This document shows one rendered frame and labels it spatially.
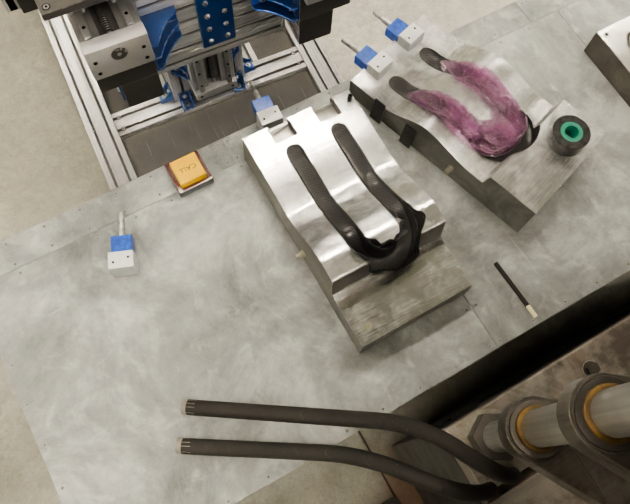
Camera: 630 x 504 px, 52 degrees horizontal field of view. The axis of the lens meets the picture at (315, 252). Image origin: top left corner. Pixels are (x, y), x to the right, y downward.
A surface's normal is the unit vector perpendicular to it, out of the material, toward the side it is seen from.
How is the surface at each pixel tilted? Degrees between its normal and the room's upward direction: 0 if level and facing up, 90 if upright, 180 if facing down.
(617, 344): 0
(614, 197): 0
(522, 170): 0
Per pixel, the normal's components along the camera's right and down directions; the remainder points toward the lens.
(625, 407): -1.00, 0.07
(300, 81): 0.04, -0.33
